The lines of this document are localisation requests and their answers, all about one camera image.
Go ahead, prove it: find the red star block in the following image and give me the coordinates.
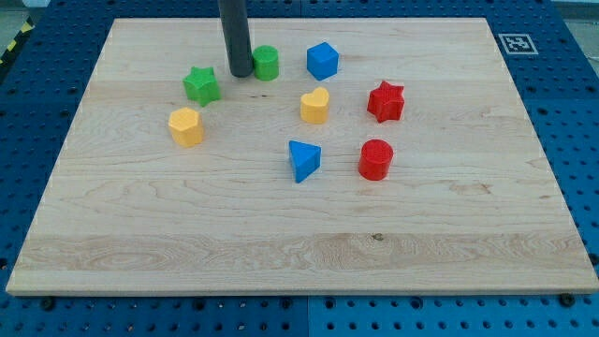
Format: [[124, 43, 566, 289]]
[[367, 81, 405, 123]]

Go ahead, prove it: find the yellow hexagon block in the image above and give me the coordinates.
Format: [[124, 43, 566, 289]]
[[168, 108, 204, 148]]

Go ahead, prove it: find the green star block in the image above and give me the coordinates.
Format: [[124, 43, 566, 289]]
[[183, 66, 221, 107]]

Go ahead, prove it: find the blue triangle block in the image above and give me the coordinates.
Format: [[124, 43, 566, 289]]
[[288, 140, 321, 183]]

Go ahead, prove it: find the light wooden board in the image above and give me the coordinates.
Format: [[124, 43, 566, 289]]
[[7, 18, 598, 297]]

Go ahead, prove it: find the yellow heart block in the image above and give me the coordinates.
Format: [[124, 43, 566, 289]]
[[300, 87, 329, 125]]

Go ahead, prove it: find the red cylinder block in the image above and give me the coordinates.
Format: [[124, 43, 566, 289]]
[[358, 139, 394, 181]]

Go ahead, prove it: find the blue cube block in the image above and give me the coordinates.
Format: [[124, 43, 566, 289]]
[[306, 42, 339, 81]]

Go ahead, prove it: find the green cylinder block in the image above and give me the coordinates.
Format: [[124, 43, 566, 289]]
[[253, 45, 279, 81]]

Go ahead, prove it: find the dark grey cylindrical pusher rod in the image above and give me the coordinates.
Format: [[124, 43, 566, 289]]
[[217, 0, 254, 78]]

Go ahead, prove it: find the white fiducial marker tag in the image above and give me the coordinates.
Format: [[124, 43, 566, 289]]
[[498, 33, 538, 55]]

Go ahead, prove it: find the yellow black hazard tape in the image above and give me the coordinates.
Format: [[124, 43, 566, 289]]
[[1, 17, 35, 67]]

